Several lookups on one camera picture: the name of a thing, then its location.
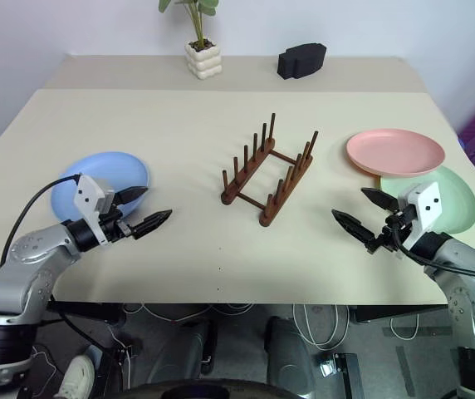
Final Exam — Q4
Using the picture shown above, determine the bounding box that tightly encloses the white bubbly plant pot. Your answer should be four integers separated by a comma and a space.
184, 37, 223, 81

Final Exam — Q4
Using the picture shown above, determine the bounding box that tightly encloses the pink plate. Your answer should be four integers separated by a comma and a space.
345, 129, 447, 180

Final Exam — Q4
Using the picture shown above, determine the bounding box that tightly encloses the black floor stand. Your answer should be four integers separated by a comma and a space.
331, 352, 366, 399

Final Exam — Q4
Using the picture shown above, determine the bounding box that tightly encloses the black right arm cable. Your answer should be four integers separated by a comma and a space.
390, 223, 475, 280

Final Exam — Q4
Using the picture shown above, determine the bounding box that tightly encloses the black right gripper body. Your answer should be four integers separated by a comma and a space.
365, 204, 417, 254

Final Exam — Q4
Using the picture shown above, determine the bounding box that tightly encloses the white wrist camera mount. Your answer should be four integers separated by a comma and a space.
73, 174, 117, 246
398, 180, 444, 247

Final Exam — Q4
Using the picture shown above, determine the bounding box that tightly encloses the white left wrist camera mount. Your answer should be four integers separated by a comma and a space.
73, 174, 117, 246

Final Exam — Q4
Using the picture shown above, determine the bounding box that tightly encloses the white shoe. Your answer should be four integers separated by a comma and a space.
56, 353, 96, 399

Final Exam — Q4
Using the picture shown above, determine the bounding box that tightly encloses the dark rounded shape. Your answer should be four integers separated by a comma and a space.
263, 314, 318, 388

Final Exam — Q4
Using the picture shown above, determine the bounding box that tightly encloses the blue plate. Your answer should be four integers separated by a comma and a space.
50, 151, 153, 224

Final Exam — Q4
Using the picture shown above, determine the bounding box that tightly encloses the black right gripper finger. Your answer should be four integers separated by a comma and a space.
331, 209, 378, 247
360, 187, 400, 214

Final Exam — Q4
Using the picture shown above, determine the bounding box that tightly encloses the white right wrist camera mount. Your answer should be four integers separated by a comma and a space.
398, 180, 444, 247

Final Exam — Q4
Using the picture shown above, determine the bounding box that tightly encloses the green leafy plant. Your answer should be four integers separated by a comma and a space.
157, 0, 220, 47

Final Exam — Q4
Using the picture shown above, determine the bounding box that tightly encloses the black foam block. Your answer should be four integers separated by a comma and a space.
277, 42, 328, 81

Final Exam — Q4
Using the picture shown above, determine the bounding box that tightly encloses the white thin cable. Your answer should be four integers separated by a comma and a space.
120, 303, 256, 328

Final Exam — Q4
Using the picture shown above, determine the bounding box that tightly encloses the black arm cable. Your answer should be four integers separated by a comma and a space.
390, 223, 475, 280
0, 175, 81, 267

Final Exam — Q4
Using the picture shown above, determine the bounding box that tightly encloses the white looped cable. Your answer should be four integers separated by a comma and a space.
292, 303, 351, 349

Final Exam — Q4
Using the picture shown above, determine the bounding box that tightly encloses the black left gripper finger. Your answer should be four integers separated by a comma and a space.
130, 208, 174, 241
114, 186, 149, 206

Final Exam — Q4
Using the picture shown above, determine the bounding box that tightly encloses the black table frame bar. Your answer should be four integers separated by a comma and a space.
45, 300, 125, 326
346, 305, 455, 323

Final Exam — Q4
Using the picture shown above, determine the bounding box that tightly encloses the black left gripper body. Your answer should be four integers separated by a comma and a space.
98, 202, 135, 245

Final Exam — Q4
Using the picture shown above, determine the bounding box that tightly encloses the wooden dish rack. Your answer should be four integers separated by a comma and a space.
220, 111, 321, 228

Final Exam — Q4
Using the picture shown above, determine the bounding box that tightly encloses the green plate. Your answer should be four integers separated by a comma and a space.
376, 165, 475, 235

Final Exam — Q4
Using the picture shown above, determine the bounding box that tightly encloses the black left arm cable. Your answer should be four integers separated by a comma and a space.
0, 175, 81, 267

